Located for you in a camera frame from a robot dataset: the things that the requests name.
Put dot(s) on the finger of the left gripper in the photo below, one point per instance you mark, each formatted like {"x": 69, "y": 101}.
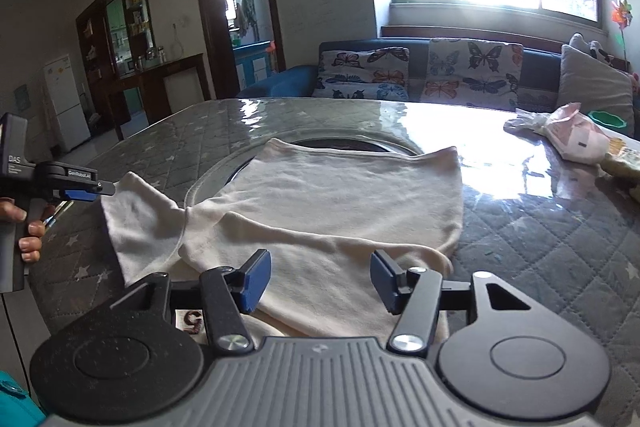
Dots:
{"x": 53, "y": 212}
{"x": 86, "y": 193}

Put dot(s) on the colourful pinwheel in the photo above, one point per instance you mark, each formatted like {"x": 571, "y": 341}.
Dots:
{"x": 621, "y": 16}

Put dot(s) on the cream white garment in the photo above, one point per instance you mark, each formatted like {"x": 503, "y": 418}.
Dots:
{"x": 320, "y": 213}

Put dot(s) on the grey pillow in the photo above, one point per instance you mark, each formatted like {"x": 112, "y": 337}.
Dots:
{"x": 596, "y": 86}

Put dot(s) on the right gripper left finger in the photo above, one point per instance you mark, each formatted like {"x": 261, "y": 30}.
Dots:
{"x": 229, "y": 293}

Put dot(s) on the black white plush toy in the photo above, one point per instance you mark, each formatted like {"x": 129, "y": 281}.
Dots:
{"x": 595, "y": 50}

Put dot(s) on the butterfly cushion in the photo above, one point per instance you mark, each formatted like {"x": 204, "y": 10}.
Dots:
{"x": 379, "y": 74}
{"x": 473, "y": 73}

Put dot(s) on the left butterfly cushion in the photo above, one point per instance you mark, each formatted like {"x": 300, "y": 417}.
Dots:
{"x": 379, "y": 74}

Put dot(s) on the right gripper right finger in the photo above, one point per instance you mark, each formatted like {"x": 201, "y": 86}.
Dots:
{"x": 412, "y": 295}

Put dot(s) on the white refrigerator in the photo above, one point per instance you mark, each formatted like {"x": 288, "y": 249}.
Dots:
{"x": 68, "y": 118}

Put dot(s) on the pink white clothes bag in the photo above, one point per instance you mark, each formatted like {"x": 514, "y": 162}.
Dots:
{"x": 573, "y": 135}

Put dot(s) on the right butterfly cushion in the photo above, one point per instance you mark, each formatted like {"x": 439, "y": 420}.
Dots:
{"x": 473, "y": 73}

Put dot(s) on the green plastic basin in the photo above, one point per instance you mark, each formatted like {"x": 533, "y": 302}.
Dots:
{"x": 607, "y": 120}

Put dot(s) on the yellow floral folded blanket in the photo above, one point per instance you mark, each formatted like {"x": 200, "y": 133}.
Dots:
{"x": 623, "y": 164}

